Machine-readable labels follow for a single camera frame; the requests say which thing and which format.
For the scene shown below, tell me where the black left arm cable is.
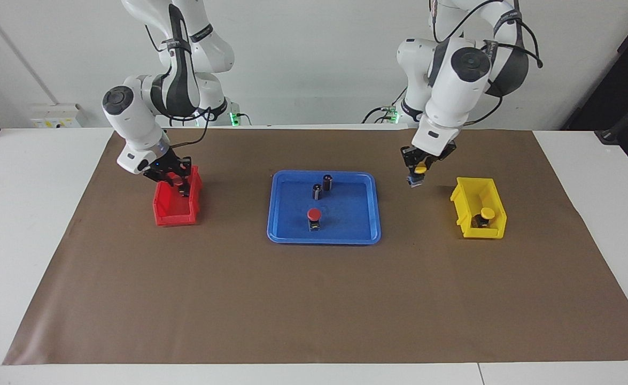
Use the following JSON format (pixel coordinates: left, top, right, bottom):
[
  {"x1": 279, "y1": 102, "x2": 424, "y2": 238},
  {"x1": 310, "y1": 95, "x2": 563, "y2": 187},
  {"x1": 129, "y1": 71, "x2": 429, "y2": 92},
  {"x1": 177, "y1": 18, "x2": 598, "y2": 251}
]
[{"x1": 429, "y1": 0, "x2": 544, "y2": 129}]

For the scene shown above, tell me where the yellow plastic bin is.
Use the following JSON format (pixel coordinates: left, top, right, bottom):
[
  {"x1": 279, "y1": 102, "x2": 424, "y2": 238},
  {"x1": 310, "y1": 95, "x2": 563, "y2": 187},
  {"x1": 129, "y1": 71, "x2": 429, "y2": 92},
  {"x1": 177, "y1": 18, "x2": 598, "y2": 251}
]
[{"x1": 450, "y1": 176, "x2": 507, "y2": 240}]

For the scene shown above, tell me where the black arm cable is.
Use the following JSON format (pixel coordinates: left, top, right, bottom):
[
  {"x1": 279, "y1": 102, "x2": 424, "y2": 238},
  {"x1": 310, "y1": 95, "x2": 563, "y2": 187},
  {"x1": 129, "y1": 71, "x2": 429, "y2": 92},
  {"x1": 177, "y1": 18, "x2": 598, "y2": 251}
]
[
  {"x1": 429, "y1": 0, "x2": 544, "y2": 129},
  {"x1": 144, "y1": 21, "x2": 213, "y2": 149}
]

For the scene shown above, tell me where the white power outlet box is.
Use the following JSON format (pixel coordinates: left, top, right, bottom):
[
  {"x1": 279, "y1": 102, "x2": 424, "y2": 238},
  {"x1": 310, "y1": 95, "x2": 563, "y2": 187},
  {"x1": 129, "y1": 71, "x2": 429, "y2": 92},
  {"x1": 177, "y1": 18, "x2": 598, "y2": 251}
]
[{"x1": 29, "y1": 103, "x2": 83, "y2": 129}]

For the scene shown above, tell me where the black tripod leg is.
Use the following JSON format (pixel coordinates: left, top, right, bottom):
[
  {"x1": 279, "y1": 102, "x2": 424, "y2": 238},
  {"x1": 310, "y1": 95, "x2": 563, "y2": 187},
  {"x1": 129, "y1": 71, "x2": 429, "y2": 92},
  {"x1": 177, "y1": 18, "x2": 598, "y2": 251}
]
[{"x1": 594, "y1": 104, "x2": 628, "y2": 146}]

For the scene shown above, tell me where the black base cable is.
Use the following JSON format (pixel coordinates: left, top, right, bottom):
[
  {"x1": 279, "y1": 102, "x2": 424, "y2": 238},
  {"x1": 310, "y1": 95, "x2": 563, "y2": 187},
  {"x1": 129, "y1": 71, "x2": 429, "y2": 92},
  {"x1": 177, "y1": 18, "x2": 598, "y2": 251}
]
[{"x1": 362, "y1": 84, "x2": 408, "y2": 125}]

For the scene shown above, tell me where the red plastic bin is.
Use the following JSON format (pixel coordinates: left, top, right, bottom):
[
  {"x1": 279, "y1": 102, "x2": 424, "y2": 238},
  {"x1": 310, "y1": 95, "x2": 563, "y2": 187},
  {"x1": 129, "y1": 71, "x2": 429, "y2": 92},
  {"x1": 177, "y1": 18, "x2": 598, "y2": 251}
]
[{"x1": 153, "y1": 165, "x2": 204, "y2": 227}]

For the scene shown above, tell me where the blue plastic tray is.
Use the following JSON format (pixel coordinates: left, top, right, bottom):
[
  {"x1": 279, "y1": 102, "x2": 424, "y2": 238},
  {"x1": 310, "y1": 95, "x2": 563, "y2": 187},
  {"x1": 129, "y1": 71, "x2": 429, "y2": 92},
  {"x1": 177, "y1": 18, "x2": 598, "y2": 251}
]
[{"x1": 267, "y1": 170, "x2": 382, "y2": 245}]

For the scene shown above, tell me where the brown paper table mat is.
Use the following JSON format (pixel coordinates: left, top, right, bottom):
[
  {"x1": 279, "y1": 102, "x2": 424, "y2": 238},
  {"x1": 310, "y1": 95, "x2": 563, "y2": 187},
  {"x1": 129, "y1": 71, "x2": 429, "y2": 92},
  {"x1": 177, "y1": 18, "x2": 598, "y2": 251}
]
[{"x1": 3, "y1": 127, "x2": 628, "y2": 366}]

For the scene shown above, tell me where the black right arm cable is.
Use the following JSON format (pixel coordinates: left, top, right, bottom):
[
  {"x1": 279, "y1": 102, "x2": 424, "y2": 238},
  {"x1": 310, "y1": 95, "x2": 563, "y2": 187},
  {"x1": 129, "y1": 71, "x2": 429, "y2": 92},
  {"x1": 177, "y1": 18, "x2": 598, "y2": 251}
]
[{"x1": 144, "y1": 21, "x2": 213, "y2": 149}]

